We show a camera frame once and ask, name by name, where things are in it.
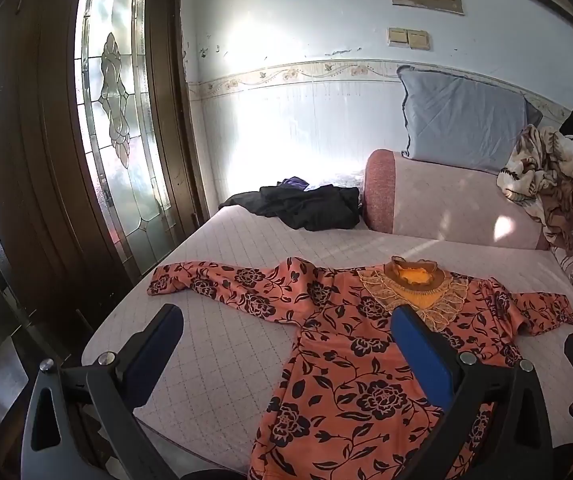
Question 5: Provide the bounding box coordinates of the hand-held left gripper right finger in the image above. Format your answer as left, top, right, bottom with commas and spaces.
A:
390, 304, 556, 480

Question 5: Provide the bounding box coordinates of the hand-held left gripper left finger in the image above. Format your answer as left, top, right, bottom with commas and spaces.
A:
20, 304, 187, 480

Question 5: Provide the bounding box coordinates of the orange floral dress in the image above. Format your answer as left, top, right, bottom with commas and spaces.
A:
147, 256, 573, 480

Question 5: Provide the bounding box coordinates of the black clothes pile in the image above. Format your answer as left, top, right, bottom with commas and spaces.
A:
219, 184, 362, 232

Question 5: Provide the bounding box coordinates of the quilted white bed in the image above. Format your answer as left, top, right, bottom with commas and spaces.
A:
81, 204, 573, 476

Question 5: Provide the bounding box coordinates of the pink quilted bolster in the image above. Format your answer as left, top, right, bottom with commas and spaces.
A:
363, 149, 552, 252

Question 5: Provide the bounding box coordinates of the beige floral crumpled cloth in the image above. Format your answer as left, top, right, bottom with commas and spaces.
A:
496, 124, 573, 256

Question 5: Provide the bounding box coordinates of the blue-grey pillow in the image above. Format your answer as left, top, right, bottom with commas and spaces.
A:
397, 65, 544, 175

